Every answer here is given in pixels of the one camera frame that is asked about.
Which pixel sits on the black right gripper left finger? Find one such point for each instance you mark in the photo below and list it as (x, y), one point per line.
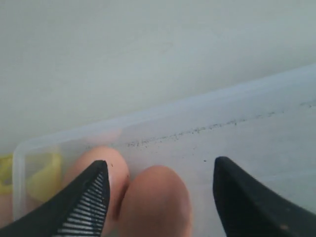
(78, 210)

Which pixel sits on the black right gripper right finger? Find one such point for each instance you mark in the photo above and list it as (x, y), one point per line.
(247, 208)

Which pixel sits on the brown egg box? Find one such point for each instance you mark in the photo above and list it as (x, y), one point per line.
(156, 204)
(119, 176)

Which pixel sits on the yellow plastic egg tray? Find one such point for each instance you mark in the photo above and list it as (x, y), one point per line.
(43, 177)

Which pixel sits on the clear plastic container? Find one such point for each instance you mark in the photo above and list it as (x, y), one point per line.
(266, 126)

